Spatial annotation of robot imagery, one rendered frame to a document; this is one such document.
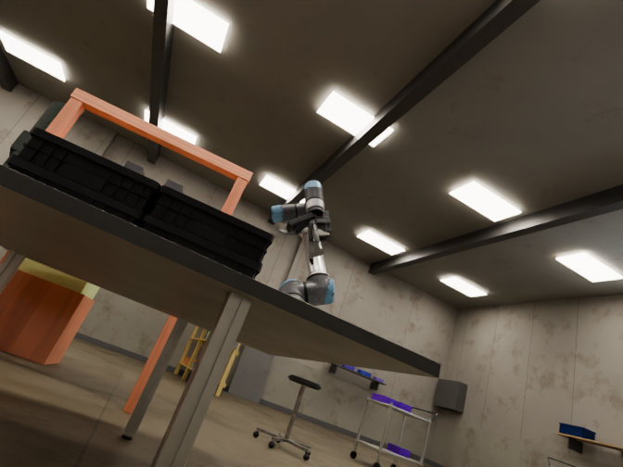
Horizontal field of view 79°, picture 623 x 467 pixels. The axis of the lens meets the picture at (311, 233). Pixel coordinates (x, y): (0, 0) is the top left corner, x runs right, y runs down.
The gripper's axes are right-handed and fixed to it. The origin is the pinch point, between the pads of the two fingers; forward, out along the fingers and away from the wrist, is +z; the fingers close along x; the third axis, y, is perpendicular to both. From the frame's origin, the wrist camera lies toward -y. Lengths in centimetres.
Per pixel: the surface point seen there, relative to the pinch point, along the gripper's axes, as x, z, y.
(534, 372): 780, -186, 701
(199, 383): -21, 51, -33
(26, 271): 220, -119, -226
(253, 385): 889, -197, -6
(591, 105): 118, -322, 398
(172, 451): -17, 64, -37
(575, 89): 104, -330, 367
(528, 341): 781, -268, 722
